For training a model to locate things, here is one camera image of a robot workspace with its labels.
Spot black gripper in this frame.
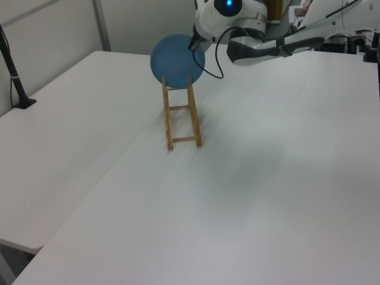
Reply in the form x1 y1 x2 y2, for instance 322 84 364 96
188 24 209 52

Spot blue round plate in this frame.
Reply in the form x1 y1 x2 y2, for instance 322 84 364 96
150 33 207 89

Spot wooden plate rack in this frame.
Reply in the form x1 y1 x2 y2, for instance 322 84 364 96
161 74 204 150

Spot black electronics box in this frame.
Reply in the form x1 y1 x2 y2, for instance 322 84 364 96
319 35 349 53

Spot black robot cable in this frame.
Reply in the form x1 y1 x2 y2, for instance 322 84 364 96
192 26 248 80

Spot grey partition frame post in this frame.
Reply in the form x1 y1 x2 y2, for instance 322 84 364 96
91 0 112 52

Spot black clamp camera pole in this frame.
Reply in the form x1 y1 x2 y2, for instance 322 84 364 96
362 29 380 63

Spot black camera pole with base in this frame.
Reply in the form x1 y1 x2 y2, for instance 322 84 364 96
0 24 37 110

